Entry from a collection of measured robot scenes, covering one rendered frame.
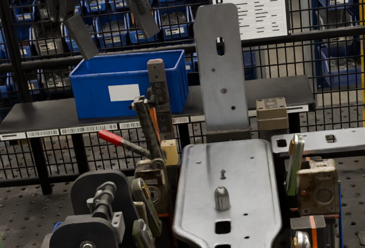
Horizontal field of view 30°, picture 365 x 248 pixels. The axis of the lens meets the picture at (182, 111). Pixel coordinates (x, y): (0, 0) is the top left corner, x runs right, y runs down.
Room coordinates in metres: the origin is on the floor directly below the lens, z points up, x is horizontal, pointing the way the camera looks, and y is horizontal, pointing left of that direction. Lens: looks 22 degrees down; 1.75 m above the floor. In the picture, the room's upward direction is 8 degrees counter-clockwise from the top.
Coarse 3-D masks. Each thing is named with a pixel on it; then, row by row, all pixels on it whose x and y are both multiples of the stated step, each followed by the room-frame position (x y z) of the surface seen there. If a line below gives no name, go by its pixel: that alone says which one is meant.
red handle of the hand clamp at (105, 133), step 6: (102, 132) 1.40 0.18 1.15; (108, 132) 1.40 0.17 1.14; (102, 138) 1.40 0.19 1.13; (108, 138) 1.40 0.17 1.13; (114, 138) 1.40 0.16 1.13; (120, 138) 1.40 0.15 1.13; (114, 144) 1.40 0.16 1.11; (120, 144) 1.40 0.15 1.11; (126, 144) 1.39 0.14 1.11; (132, 144) 1.40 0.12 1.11; (132, 150) 1.39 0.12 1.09; (138, 150) 1.39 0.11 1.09; (144, 150) 1.40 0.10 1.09; (144, 156) 1.39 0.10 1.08; (150, 156) 1.39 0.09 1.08
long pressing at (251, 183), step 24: (192, 144) 1.58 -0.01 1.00; (216, 144) 1.56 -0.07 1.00; (240, 144) 1.54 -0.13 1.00; (264, 144) 1.52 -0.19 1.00; (192, 168) 1.45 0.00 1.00; (216, 168) 1.43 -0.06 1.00; (240, 168) 1.41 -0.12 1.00; (264, 168) 1.40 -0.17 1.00; (192, 192) 1.33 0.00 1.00; (240, 192) 1.30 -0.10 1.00; (264, 192) 1.29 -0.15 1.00; (192, 216) 1.23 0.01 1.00; (216, 216) 1.22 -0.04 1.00; (240, 216) 1.21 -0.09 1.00; (264, 216) 1.19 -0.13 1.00; (192, 240) 1.14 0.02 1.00; (216, 240) 1.13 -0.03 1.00; (240, 240) 1.12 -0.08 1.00; (264, 240) 1.11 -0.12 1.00
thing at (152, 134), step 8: (144, 96) 1.41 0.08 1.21; (152, 96) 1.39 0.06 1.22; (136, 104) 1.38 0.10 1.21; (144, 104) 1.39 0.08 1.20; (152, 104) 1.38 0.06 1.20; (136, 112) 1.38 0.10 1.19; (144, 112) 1.38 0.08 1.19; (144, 120) 1.38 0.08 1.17; (152, 120) 1.41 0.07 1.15; (144, 128) 1.38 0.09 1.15; (152, 128) 1.38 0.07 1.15; (144, 136) 1.38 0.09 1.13; (152, 136) 1.38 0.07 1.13; (152, 144) 1.38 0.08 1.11; (160, 144) 1.41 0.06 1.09; (152, 152) 1.38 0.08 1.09; (160, 152) 1.38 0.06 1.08
